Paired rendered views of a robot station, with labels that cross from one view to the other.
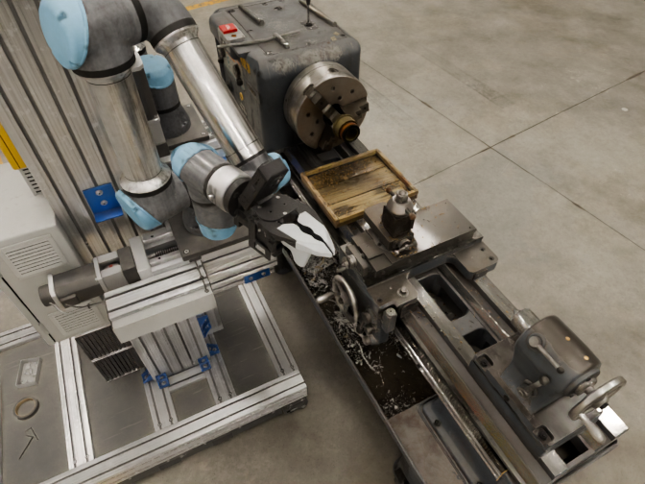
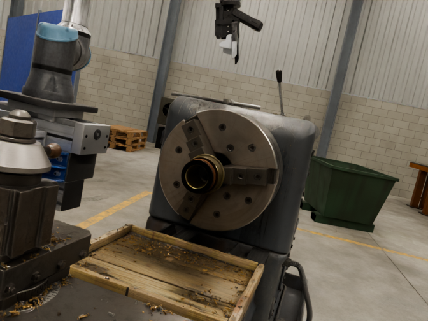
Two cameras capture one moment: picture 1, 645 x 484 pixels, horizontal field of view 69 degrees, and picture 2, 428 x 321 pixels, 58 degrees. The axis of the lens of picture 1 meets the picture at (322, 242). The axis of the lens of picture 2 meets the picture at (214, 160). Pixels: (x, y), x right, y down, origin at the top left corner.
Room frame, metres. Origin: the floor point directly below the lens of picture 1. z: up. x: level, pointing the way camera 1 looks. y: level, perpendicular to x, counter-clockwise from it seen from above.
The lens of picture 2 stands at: (0.86, -0.69, 1.23)
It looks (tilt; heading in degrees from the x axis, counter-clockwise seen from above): 7 degrees down; 42
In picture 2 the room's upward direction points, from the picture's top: 12 degrees clockwise
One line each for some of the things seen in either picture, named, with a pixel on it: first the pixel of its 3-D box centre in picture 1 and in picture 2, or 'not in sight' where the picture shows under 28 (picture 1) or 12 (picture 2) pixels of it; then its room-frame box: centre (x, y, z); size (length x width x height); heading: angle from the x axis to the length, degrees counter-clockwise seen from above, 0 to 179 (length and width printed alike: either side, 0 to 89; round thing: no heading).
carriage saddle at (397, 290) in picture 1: (418, 256); not in sight; (1.02, -0.33, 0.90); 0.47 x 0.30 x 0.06; 117
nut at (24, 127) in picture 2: (401, 195); (18, 125); (1.03, -0.23, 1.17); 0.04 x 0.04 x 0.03
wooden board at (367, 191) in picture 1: (358, 184); (167, 271); (1.39, -0.14, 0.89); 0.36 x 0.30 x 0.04; 117
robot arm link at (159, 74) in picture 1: (155, 81); (57, 45); (1.39, 0.54, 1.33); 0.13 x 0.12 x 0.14; 47
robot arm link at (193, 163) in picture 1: (204, 172); not in sight; (0.66, 0.21, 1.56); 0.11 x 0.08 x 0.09; 47
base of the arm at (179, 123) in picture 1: (165, 113); (50, 83); (1.39, 0.53, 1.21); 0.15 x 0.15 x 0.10
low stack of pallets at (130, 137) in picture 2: not in sight; (122, 137); (5.98, 6.95, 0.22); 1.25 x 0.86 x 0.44; 37
